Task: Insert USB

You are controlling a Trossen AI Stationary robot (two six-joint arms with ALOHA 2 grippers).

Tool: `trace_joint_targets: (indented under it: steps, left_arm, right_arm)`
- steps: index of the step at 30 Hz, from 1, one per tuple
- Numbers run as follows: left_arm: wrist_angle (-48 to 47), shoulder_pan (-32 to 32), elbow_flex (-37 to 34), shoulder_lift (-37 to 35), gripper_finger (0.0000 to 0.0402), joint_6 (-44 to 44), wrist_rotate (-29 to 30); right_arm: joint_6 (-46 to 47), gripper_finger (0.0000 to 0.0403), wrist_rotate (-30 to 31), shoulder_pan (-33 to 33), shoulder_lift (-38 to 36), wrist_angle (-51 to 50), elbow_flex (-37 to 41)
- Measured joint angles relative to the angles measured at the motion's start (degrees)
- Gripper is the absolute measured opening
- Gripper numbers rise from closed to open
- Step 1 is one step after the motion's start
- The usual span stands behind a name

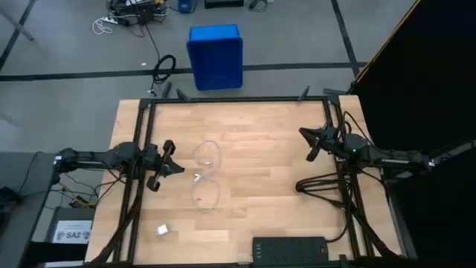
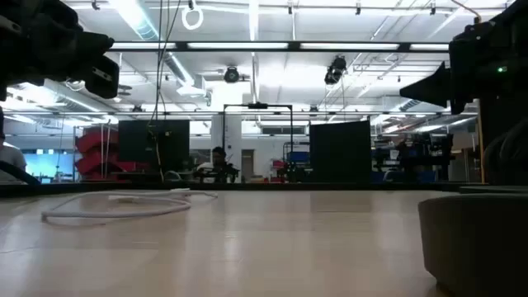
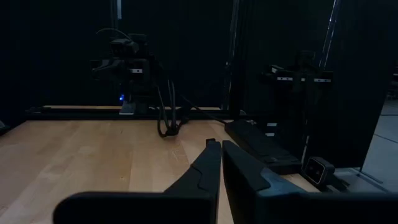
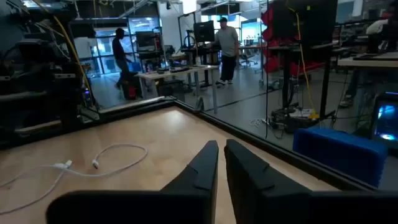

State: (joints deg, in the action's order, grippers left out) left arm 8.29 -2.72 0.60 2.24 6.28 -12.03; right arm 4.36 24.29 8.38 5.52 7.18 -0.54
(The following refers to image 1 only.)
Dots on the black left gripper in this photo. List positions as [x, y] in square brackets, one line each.
[152, 160]

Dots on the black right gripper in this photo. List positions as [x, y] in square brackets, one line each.
[334, 139]

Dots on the white USB charger plug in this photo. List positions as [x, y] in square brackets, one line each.
[162, 230]

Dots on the black power strip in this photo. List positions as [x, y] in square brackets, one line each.
[290, 251]

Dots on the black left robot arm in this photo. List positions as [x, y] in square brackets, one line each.
[93, 158]

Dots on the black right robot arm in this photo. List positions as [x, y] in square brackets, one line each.
[390, 160]

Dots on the blue plastic bin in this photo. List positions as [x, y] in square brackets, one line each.
[215, 59]

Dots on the white SA2 label sign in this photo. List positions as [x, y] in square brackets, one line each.
[72, 232]

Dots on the black partition panel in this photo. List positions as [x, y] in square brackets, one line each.
[427, 74]

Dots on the dark grey side table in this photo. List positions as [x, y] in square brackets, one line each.
[22, 223]

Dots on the flat black device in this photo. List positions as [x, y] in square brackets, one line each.
[223, 3]

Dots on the small blue box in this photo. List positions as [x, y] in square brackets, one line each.
[187, 5]

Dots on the black aluminium table frame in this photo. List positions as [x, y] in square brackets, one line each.
[241, 99]

